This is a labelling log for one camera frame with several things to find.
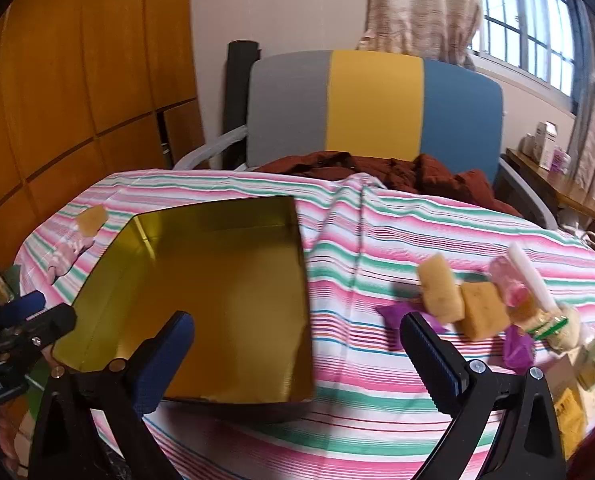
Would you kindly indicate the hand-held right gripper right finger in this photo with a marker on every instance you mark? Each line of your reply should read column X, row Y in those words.
column 430, row 355

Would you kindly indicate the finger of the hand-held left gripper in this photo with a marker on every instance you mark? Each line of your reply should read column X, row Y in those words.
column 22, row 306
column 47, row 324

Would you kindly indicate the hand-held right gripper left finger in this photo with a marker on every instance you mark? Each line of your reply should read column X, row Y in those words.
column 170, row 360

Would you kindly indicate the purple snack packet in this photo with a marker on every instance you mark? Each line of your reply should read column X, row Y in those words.
column 518, row 350
column 395, row 312

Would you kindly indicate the gold metal tin box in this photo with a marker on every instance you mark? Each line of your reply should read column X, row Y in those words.
column 217, row 285

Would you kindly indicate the pink cup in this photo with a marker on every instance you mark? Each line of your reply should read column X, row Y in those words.
column 505, row 280

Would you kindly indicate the cardboard box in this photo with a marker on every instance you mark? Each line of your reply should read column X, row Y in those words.
column 570, row 375

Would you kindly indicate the pink cloth toy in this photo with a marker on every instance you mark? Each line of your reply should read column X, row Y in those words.
column 70, row 255

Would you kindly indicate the small yellow block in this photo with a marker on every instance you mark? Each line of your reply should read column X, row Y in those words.
column 91, row 220

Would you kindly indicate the pink green striped tablecloth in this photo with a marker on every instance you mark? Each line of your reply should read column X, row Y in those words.
column 377, row 240

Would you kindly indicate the yellow packet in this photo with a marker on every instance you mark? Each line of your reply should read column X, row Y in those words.
column 570, row 420

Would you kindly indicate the dark red cloth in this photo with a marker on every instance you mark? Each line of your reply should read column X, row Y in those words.
column 427, row 175

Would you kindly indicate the wooden desk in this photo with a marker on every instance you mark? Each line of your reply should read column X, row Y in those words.
column 552, row 182

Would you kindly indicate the wooden wardrobe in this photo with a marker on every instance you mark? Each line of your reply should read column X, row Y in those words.
column 77, row 85

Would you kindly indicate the purple printed packet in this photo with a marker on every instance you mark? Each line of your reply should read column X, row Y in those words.
column 561, row 160

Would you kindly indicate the white carton box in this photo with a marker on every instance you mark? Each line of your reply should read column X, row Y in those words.
column 546, row 142

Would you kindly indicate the grey yellow blue chair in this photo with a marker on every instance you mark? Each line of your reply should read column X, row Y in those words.
column 377, row 105

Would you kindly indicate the black rolled mat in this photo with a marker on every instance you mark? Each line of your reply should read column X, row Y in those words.
column 240, row 85

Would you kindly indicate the barred window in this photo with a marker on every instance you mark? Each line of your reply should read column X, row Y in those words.
column 527, row 25

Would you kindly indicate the patterned beige curtain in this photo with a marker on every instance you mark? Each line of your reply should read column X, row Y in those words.
column 427, row 10

